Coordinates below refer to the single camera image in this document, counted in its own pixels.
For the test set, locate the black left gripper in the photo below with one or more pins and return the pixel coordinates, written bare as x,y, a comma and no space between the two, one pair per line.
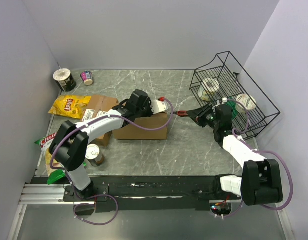
148,103

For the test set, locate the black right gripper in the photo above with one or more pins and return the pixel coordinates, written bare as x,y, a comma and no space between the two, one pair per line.
200,120

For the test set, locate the red black box cutter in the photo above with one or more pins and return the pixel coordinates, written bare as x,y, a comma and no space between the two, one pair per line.
182,113

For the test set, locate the plain taped cardboard box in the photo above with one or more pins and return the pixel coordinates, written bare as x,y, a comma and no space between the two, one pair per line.
131,132

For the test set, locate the labelled cardboard express box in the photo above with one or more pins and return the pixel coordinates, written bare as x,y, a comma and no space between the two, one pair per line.
98,106

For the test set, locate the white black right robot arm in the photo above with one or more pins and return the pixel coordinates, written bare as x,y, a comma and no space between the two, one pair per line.
260,183

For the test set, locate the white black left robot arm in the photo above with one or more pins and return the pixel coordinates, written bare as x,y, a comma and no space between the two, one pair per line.
70,145

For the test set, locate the white tape roll cup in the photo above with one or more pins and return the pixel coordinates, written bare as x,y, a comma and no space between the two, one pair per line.
208,88

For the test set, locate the white Chobani yogurt cup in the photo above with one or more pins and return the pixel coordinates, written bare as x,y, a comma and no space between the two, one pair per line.
247,101

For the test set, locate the purple yogurt cup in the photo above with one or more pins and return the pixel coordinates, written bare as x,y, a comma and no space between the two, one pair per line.
87,78

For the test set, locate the metal tin can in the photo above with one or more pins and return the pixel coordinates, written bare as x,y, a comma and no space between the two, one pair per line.
94,155

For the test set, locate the yellow Lays chips bag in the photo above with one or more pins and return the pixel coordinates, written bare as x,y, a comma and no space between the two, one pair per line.
71,106

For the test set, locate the black paper cup white lid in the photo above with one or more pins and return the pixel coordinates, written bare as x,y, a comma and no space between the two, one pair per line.
64,79

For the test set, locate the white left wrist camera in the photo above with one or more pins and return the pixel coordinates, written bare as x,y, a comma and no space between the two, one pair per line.
158,106

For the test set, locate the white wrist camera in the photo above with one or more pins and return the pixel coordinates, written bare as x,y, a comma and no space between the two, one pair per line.
222,101
158,106

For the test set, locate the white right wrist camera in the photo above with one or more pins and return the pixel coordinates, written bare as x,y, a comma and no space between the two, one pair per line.
222,101

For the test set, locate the black wire basket rack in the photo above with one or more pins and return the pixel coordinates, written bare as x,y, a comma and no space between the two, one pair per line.
226,77

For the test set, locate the aluminium rail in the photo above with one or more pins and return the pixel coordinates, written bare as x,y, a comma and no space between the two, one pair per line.
42,194

